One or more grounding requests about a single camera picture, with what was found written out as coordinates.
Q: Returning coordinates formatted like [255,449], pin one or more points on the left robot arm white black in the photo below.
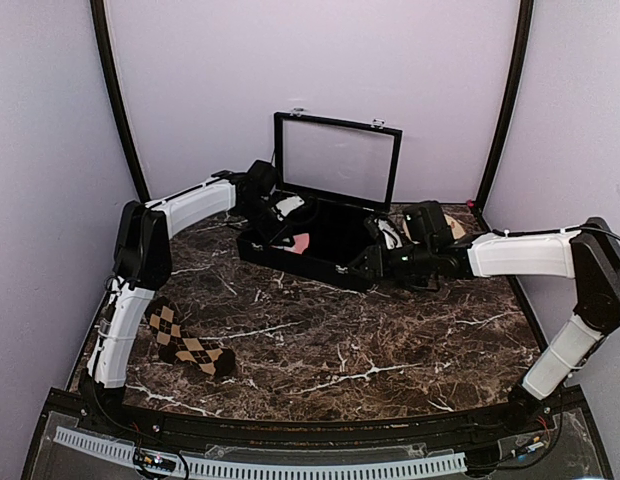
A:
[143,262]

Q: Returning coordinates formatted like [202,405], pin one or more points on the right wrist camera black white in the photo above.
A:
[423,223]

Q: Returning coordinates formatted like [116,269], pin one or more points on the white slotted cable duct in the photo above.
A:
[245,463]

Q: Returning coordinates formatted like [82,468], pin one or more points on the small circuit board with leds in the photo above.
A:
[153,462]

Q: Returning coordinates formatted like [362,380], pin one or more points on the black right frame post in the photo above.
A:
[520,44]

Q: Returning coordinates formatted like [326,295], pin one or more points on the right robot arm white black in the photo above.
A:
[586,255]

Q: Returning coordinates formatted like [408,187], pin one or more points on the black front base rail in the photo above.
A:
[559,442]

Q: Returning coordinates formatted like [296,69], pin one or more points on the black display case glass lid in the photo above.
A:
[350,167]

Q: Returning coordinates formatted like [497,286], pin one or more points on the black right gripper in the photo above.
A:
[378,266]

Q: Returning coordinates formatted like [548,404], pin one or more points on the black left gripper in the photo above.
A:
[274,238]

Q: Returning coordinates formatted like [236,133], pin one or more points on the black left frame post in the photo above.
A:
[113,88]

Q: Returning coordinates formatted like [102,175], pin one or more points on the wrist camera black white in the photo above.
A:
[292,207]
[423,223]

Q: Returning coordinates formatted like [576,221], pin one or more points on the black frame post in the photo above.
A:
[520,44]
[113,88]

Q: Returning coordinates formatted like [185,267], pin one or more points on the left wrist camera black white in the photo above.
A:
[292,207]

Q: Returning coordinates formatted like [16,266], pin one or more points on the brown argyle sock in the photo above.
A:
[177,345]

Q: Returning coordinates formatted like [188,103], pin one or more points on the pink teal patterned sock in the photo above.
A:
[296,244]

